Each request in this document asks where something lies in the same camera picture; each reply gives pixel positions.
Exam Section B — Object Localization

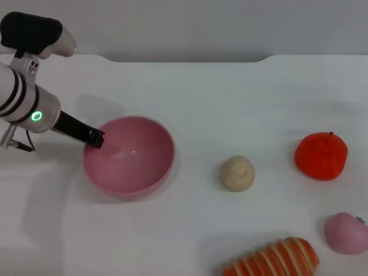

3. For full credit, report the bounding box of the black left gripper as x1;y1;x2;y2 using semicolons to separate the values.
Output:
51;110;106;150

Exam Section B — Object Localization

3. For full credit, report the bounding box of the pink plastic bowl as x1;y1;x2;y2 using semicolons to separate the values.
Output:
83;116;175;199

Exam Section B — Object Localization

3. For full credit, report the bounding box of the pink peach toy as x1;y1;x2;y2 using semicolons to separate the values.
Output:
324;212;368;255

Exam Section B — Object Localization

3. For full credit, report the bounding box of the orange white striped bread toy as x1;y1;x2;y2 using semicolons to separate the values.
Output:
223;236;320;276

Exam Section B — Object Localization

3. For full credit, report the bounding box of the black cable with silver connector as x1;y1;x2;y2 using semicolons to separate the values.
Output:
0;123;37;153

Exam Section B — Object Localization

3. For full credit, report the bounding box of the silver camera mount bracket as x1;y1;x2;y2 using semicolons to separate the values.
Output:
11;53;40;85

